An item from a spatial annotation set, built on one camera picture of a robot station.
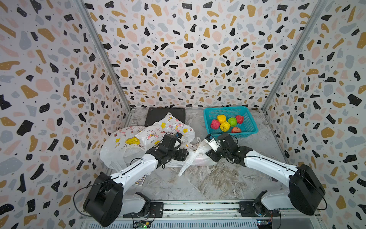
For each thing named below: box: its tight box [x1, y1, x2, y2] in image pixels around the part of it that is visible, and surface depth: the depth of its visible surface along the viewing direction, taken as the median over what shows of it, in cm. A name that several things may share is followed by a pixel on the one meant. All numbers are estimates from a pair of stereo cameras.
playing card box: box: [133, 174, 147, 187], surface depth 83 cm
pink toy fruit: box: [210, 119, 221, 130], surface depth 106 cm
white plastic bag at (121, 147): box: [99, 125, 147, 172], surface depth 92 cm
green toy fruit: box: [227, 117, 238, 127], surface depth 109 cm
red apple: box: [231, 126, 242, 134], surface depth 105 cm
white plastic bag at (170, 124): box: [134, 112, 196, 152], surface depth 89 cm
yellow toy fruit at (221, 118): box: [216, 114, 227, 125], surface depth 111 cm
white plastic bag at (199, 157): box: [166, 136, 218, 177], surface depth 85 cm
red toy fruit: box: [235, 114, 244, 125], surface depth 111 cm
